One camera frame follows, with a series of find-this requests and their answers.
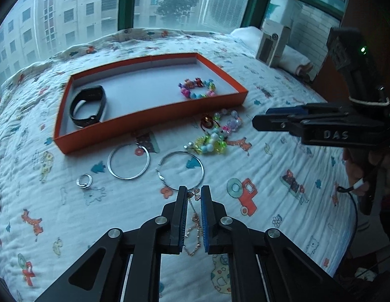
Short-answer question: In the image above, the apartment building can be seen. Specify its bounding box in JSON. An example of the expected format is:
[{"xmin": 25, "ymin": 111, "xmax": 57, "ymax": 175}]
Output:
[{"xmin": 0, "ymin": 0, "xmax": 214, "ymax": 81}]

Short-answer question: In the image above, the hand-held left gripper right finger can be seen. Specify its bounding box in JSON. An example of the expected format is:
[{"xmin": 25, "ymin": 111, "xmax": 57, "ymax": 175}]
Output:
[{"xmin": 200, "ymin": 185, "xmax": 353, "ymax": 302}]

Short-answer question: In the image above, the white cardboard box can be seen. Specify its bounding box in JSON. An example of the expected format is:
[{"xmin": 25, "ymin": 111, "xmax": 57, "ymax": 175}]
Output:
[{"xmin": 256, "ymin": 19, "xmax": 291, "ymax": 67}]

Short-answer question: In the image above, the green window frame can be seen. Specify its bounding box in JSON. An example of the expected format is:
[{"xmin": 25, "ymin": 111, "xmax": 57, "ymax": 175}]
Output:
[{"xmin": 0, "ymin": 0, "xmax": 353, "ymax": 107}]

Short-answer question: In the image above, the person's right hand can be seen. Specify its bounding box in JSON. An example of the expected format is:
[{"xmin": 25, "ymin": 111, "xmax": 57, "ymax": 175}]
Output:
[{"xmin": 342, "ymin": 146, "xmax": 372, "ymax": 196}]

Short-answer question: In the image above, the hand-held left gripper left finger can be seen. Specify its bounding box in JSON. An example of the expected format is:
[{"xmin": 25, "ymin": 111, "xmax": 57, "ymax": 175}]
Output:
[{"xmin": 34, "ymin": 185, "xmax": 189, "ymax": 302}]

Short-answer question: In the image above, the white cartoon printed blanket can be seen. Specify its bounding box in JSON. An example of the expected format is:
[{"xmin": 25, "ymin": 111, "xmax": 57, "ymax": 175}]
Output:
[{"xmin": 0, "ymin": 27, "xmax": 362, "ymax": 302}]

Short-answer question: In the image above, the tree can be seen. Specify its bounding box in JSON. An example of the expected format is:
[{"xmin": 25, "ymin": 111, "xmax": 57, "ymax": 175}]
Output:
[{"xmin": 155, "ymin": 0, "xmax": 197, "ymax": 27}]

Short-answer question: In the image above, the yellow green bead bracelet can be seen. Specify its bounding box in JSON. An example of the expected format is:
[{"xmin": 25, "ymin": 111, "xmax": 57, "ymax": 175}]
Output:
[{"xmin": 193, "ymin": 132, "xmax": 229, "ymax": 156}]

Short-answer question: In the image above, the black cable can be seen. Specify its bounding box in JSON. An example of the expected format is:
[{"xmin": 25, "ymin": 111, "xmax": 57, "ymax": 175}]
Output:
[{"xmin": 337, "ymin": 176, "xmax": 389, "ymax": 279}]

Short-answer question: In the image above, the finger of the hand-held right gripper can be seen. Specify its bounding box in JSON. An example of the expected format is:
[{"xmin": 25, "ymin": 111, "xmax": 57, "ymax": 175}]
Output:
[
  {"xmin": 265, "ymin": 106, "xmax": 313, "ymax": 117},
  {"xmin": 252, "ymin": 114, "xmax": 306, "ymax": 133}
]

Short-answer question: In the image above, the silver hoop earring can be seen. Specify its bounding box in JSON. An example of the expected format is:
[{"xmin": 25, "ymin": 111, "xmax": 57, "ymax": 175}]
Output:
[
  {"xmin": 107, "ymin": 144, "xmax": 150, "ymax": 180},
  {"xmin": 155, "ymin": 152, "xmax": 204, "ymax": 191}
]

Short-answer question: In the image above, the orange shallow cardboard box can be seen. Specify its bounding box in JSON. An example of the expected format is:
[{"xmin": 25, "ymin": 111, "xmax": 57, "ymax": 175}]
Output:
[{"xmin": 53, "ymin": 53, "xmax": 248, "ymax": 155}]

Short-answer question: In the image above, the white pillow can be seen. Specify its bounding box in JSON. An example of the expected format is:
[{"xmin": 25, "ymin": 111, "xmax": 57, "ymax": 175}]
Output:
[{"xmin": 231, "ymin": 26, "xmax": 316, "ymax": 77}]

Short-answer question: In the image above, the red hair tie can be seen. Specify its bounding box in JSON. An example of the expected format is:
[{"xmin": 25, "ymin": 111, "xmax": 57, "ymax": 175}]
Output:
[{"xmin": 200, "ymin": 115, "xmax": 219, "ymax": 131}]

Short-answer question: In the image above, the black wristband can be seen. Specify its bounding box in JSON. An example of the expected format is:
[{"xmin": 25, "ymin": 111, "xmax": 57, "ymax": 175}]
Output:
[{"xmin": 70, "ymin": 86, "xmax": 106, "ymax": 128}]

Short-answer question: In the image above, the white louvered outdoor unit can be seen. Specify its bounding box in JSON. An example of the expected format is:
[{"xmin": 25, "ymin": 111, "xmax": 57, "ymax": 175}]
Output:
[{"xmin": 201, "ymin": 0, "xmax": 252, "ymax": 29}]

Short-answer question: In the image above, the multicoloured candy bead bracelet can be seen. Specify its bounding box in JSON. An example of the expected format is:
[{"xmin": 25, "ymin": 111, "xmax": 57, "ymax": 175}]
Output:
[{"xmin": 178, "ymin": 78, "xmax": 216, "ymax": 99}]

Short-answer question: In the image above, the pastel pearl bead bracelet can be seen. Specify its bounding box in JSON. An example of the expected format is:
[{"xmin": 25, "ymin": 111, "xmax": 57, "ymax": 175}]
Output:
[{"xmin": 211, "ymin": 108, "xmax": 243, "ymax": 139}]

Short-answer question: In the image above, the silver finger ring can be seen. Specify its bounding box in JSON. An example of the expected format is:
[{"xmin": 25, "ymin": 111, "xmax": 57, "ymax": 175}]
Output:
[{"xmin": 76, "ymin": 174, "xmax": 93, "ymax": 189}]

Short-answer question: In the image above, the rose gold chain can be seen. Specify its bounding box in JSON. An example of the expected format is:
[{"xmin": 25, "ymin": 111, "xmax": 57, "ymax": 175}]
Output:
[{"xmin": 183, "ymin": 187, "xmax": 204, "ymax": 257}]

